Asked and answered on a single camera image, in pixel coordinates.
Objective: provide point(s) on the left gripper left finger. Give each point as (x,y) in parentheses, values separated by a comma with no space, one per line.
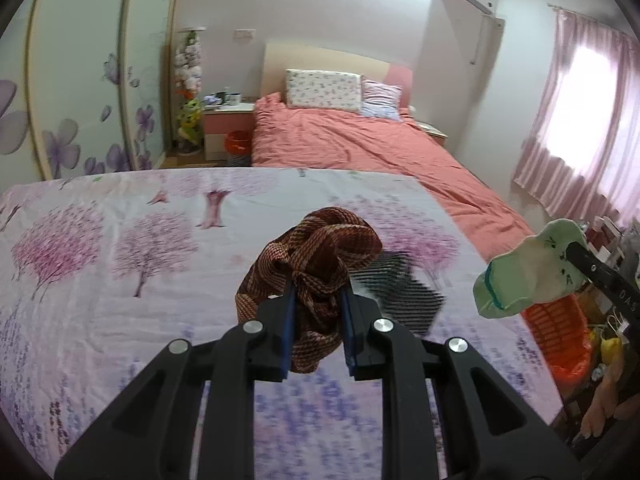
(190,412)

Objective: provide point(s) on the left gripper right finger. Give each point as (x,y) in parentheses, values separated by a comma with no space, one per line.
(444,403)

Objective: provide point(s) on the green sock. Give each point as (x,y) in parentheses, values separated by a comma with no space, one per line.
(536,271)

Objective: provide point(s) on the brown striped cloth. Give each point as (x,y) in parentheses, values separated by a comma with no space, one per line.
(316,256)

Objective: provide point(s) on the orange laundry basket bin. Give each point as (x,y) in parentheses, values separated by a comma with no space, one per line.
(561,332)

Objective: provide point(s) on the pink curtain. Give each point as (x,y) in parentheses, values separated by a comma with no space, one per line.
(581,159)

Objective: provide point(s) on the floral purple table sheet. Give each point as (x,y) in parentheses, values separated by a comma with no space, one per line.
(99,273)

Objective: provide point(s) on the right nightstand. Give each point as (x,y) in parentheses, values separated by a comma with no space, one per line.
(438,136)

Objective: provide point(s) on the small orange waste bin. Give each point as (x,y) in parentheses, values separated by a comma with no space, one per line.
(238,146)

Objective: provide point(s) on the striped pink pillow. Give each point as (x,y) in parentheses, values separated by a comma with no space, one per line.
(380,100)

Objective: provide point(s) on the pink left nightstand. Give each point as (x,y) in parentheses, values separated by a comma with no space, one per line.
(220,121)

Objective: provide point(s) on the pink bed with duvet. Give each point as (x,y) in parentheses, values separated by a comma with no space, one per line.
(335,139)

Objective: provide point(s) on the floral white pillow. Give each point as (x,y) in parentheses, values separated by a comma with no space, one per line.
(323,89)

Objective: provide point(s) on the plush toy tower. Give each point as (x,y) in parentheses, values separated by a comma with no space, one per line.
(188,86)

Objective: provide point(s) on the floral sliding wardrobe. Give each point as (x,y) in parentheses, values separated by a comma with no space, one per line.
(84,88)

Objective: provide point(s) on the beige pink headboard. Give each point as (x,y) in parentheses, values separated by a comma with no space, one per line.
(279,57)

